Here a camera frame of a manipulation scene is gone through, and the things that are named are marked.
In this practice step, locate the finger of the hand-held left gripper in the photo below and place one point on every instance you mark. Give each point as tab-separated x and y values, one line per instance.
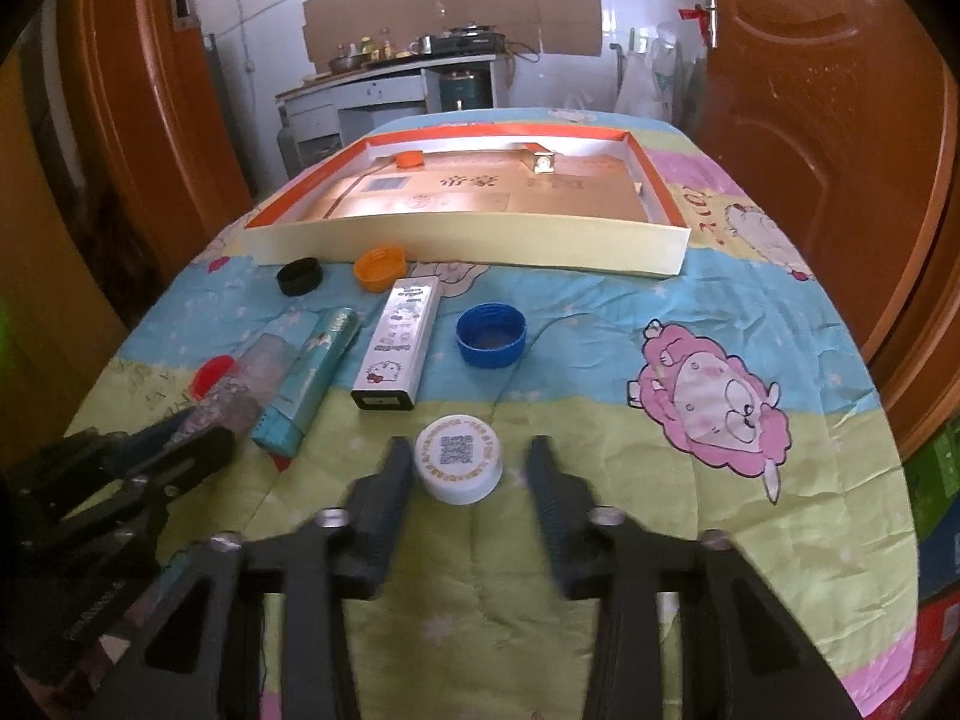
161	431
187	465

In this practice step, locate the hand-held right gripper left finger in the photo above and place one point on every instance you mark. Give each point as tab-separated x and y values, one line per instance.
390	499

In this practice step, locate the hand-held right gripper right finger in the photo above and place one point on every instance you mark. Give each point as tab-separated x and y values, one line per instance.
547	499

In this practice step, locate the red bottle cap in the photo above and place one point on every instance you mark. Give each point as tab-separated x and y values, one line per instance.
206	375

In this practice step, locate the white printed bottle cap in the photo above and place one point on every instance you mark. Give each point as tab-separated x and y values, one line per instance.
457	454

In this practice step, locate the clear floral pattern box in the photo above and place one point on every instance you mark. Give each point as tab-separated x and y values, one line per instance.
244	379

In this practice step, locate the teal flower print box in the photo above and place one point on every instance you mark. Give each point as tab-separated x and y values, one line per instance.
304	382

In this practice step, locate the white cartoon print box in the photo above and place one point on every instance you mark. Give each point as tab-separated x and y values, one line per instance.
394	345

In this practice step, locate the blue bottle cap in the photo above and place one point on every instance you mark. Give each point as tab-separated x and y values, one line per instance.
476	352

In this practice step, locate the black bottle cap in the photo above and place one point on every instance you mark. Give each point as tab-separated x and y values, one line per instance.
298	277

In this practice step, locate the orange bottle cap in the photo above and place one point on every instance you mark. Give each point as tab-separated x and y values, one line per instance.
379	270
409	159

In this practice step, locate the shallow orange-rimmed cardboard box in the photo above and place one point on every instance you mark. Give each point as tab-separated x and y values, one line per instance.
480	244

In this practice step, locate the printed cartoon sheep blanket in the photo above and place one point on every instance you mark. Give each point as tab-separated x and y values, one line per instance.
570	330

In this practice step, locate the brown wooden door leaf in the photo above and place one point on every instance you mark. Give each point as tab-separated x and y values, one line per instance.
135	127

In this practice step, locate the flat brown cardboard liner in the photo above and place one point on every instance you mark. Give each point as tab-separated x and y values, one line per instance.
465	199

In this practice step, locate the small gold box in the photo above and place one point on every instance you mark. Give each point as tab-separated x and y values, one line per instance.
541	163

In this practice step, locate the green cardboard box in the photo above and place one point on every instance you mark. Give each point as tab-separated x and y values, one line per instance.
934	487

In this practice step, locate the grey kitchen counter cabinet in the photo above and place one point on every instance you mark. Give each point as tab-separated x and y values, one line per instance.
375	94

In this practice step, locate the metal wok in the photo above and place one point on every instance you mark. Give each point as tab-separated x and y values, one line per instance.
346	62

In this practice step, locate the white woven bag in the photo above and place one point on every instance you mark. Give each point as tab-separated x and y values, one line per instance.
641	86

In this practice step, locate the metal mug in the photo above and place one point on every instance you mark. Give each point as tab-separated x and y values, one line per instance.
421	43

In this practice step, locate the black gas stove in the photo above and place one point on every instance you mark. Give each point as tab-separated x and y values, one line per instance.
469	39

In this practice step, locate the red ribbon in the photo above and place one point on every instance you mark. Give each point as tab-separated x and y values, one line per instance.
690	13

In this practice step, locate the cardboard sheets on wall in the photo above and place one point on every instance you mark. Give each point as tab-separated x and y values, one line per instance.
450	0

